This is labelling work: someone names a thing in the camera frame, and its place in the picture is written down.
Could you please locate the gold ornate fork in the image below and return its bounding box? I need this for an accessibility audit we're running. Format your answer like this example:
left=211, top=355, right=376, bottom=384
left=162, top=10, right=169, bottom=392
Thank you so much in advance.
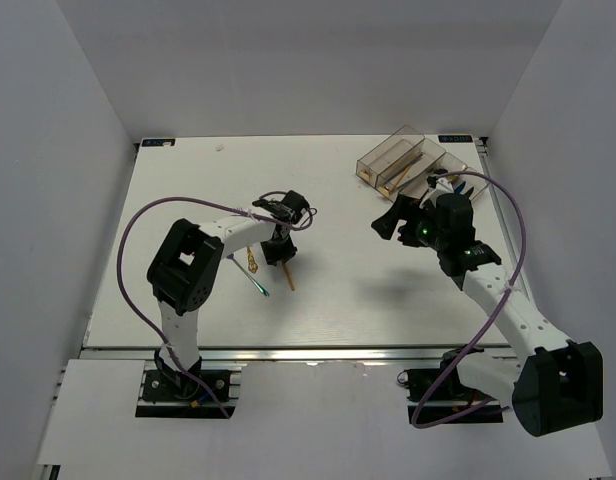
left=246, top=246, right=259, bottom=274

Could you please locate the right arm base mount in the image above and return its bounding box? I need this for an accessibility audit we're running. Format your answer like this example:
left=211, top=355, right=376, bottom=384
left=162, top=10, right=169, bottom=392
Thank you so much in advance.
left=396, top=368, right=504, bottom=424

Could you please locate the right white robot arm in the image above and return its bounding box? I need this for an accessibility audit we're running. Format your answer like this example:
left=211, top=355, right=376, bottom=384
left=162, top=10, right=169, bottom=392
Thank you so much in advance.
left=371, top=193, right=603, bottom=437

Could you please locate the clear compartment organizer tray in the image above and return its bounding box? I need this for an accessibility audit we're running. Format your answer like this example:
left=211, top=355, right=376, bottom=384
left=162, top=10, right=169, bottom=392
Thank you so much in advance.
left=356, top=125, right=487, bottom=202

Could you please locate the blue table label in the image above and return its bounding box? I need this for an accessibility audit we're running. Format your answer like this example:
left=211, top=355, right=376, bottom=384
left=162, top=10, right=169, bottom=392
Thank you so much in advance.
left=141, top=138, right=176, bottom=148
left=438, top=134, right=474, bottom=143

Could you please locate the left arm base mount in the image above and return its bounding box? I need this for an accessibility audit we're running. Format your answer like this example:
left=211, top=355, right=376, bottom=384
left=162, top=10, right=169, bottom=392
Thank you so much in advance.
left=135, top=368, right=240, bottom=420

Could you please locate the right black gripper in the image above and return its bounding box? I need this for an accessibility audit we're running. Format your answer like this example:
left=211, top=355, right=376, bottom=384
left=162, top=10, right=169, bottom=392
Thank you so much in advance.
left=371, top=195, right=447, bottom=252

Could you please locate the left blue table label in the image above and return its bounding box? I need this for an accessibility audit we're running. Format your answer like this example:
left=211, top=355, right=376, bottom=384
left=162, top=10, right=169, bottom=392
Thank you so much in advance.
left=141, top=138, right=176, bottom=148

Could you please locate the iridescent rainbow fork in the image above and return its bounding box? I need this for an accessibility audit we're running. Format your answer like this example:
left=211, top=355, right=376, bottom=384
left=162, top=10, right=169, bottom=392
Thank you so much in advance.
left=227, top=254, right=270, bottom=298

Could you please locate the blue grey chopstick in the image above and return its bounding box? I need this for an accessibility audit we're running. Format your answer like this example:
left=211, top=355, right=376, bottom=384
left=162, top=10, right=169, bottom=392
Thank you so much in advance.
left=396, top=153, right=423, bottom=184

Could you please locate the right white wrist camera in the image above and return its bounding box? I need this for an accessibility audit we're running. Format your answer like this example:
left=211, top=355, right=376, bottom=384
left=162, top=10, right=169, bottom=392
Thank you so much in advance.
left=422, top=175, right=454, bottom=204

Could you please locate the right blue table label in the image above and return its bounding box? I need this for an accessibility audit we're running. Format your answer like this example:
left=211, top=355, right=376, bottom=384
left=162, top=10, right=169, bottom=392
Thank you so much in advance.
left=438, top=134, right=474, bottom=143

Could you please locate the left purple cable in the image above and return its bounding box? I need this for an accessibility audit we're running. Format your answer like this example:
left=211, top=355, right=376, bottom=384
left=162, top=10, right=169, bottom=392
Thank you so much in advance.
left=116, top=189, right=319, bottom=419

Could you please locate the gold chopstick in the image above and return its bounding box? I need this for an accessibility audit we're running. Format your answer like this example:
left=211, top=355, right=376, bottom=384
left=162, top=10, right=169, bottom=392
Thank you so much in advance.
left=282, top=263, right=296, bottom=292
left=383, top=153, right=422, bottom=195

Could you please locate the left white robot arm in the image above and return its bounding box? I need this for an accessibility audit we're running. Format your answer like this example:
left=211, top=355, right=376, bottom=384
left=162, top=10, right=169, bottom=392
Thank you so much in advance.
left=147, top=190, right=310, bottom=399

